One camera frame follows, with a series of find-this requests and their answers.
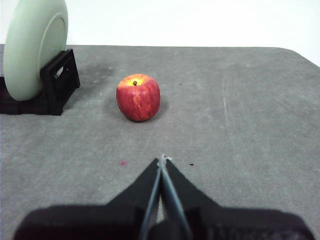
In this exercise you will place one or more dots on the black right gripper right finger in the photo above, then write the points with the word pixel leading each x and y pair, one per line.
pixel 225 222

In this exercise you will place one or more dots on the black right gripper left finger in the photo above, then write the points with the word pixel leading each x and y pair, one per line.
pixel 100 220

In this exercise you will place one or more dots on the red apple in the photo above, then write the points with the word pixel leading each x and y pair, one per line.
pixel 138 100

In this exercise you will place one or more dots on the black plate rack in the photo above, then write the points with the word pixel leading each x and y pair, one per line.
pixel 62 80

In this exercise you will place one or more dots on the pale green plate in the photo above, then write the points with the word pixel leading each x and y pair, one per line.
pixel 27 50

